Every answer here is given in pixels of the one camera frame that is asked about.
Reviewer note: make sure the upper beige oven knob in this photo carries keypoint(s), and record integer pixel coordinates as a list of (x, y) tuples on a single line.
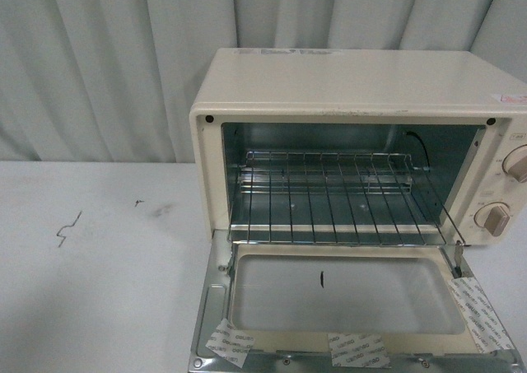
[(515, 164)]

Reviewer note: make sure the cream oven door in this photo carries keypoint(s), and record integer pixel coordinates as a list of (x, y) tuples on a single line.
[(347, 299)]

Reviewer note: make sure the grey curtain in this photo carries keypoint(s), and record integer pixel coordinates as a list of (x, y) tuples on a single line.
[(114, 80)]

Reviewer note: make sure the cream toaster oven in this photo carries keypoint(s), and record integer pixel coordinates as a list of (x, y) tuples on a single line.
[(452, 112)]

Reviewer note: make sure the lower beige oven knob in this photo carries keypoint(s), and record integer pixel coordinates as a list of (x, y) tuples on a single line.
[(493, 217)]

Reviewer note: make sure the chrome wire oven rack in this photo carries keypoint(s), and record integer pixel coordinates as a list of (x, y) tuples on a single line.
[(373, 199)]

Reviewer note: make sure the beige oven knob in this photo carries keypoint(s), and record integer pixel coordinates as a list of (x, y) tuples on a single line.
[(515, 164), (493, 217)]

